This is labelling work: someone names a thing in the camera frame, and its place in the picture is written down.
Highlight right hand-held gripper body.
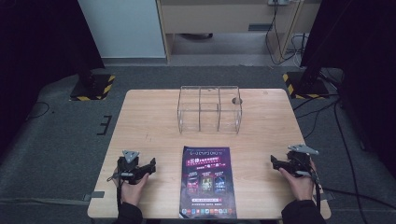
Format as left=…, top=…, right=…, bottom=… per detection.
left=285, top=144, right=320, bottom=178

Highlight black curtain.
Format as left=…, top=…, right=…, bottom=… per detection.
left=300, top=0, right=396, bottom=171
left=0, top=0, right=106, bottom=157

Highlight person's left hand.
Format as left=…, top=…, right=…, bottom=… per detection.
left=113, top=169, right=150, bottom=207

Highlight black metal stand post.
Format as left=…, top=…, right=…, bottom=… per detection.
left=76, top=46, right=96, bottom=90
left=299, top=0, right=353, bottom=89

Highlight grey tape strip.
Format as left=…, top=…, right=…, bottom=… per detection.
left=82, top=190, right=106, bottom=202
left=320, top=190, right=335, bottom=202

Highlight light wooden desk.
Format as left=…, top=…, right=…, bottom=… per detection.
left=155, top=0, right=322, bottom=64

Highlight hand-held gripper black cable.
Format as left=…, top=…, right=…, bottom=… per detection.
left=295, top=155, right=396, bottom=213
left=106, top=172, right=125, bottom=217

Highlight black stand base yellow stripes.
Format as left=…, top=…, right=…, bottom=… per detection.
left=282, top=71, right=331, bottom=100
left=69, top=73, right=117, bottom=103

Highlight black hanging cables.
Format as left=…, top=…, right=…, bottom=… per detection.
left=264, top=0, right=309, bottom=67

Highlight left hand-held gripper black cable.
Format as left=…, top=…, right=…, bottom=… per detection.
left=106, top=172, right=125, bottom=217

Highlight right hand-held gripper black cable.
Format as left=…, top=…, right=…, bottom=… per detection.
left=295, top=155, right=396, bottom=213

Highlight white panel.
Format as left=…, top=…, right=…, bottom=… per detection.
left=77, top=0, right=167, bottom=60

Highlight dark purple magazine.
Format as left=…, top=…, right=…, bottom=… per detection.
left=178, top=145, right=238, bottom=220

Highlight person's right hand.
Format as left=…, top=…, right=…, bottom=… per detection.
left=277, top=161, right=318, bottom=202

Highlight clear acrylic divided organizer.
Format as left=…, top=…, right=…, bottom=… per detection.
left=176, top=85, right=244, bottom=135

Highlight thin black floor cable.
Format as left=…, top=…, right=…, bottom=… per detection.
left=25, top=101, right=51, bottom=121

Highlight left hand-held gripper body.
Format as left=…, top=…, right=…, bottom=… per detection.
left=116, top=149, right=149, bottom=186

